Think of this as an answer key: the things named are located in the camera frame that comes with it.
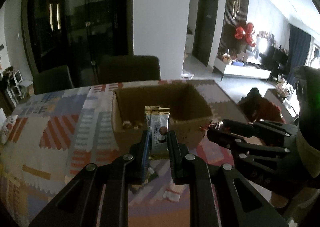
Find white small snack packet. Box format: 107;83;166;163
163;183;185;203

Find dark doorway door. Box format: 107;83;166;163
192;0;219;66

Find patterned tissue pack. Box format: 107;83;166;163
1;115;18;145

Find red dark chair at right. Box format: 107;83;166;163
237;88;286;124

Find white low tv cabinet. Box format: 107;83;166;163
214;55;271;81

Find white small shelf stool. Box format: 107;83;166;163
9;70;33;99

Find dark dining chair left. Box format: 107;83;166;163
33;66;74;95

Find white gold snack bar packet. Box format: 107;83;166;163
145;105;170;157

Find gold wall ornament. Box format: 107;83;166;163
232;0;241;19

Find red foil balloons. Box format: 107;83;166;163
234;23;256;48

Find brown cardboard box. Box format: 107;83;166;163
112;83;213;154

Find dark blue curtain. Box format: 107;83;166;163
286;25;311;85

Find red candy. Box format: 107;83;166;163
200;121;225;132

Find dark dining chair right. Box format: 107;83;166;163
98;56;161;84

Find dark dining chair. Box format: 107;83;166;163
33;66;74;95
98;56;161;84

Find snacks inside box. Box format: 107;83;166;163
123;120;143;130

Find dark glass cabinet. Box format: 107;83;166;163
21;0;133;75

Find dark snack packet on table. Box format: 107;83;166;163
129;166;159;193

